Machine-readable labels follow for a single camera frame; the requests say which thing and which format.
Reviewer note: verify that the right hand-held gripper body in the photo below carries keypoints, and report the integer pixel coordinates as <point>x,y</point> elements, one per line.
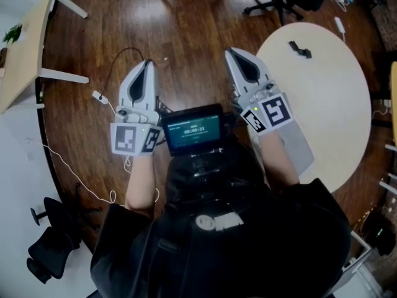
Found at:
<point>276,110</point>

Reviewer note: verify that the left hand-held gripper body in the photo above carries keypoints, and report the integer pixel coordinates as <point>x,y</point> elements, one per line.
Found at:
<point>125,138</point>

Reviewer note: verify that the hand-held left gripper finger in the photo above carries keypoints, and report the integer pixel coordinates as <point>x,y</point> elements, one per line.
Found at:
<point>152,85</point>
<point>125,88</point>

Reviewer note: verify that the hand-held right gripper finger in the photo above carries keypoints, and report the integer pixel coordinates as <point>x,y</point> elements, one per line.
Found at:
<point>236,76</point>
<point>262,73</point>

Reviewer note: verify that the person's left forearm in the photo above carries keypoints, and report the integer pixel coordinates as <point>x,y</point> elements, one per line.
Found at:
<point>139,185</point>

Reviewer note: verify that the person's right forearm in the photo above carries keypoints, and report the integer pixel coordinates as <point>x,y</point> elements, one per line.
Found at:
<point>277,160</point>

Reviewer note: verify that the black chest-mounted screen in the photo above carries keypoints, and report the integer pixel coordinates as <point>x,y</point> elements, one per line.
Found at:
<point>192,129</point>

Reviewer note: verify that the round white table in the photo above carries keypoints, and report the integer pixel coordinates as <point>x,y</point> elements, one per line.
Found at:
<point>328,82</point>

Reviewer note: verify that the white power adapter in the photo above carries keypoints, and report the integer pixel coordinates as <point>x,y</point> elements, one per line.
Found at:
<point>339,25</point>

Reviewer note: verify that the light wooden desk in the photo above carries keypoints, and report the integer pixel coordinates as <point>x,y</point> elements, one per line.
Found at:
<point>24,51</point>

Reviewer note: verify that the round yellow table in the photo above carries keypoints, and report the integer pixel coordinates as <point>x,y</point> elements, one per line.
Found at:
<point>394,104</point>

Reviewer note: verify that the potted green plant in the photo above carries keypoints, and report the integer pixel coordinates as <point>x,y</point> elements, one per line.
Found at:
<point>12,34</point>

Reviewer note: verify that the white metal rack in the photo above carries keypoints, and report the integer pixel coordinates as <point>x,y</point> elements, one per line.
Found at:
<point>390,186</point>

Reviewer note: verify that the person in dark apron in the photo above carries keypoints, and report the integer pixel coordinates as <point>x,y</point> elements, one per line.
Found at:
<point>235,259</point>

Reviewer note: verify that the black box with green light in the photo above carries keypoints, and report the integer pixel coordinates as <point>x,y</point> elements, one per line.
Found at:
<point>383,234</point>

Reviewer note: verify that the small black bracket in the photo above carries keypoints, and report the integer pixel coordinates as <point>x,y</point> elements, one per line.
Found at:
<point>299,50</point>

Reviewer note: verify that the white metal frame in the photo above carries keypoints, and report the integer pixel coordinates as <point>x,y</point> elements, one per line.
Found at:
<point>361,253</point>

